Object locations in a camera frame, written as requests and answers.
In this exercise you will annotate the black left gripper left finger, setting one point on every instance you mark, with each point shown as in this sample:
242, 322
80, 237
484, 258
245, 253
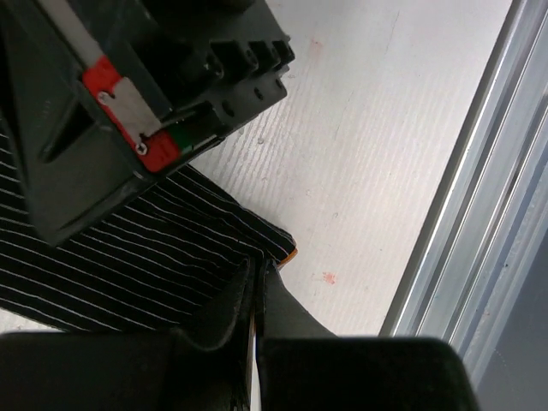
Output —
204, 365

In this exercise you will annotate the black underwear orange trim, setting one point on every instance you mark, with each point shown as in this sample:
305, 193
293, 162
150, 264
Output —
151, 265

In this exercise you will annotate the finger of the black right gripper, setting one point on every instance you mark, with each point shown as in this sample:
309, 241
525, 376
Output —
74, 164

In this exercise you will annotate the aluminium table frame rail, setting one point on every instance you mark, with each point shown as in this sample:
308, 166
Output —
489, 214

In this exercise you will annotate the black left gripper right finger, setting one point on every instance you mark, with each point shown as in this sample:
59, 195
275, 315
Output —
304, 366

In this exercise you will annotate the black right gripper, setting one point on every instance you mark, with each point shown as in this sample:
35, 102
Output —
176, 77

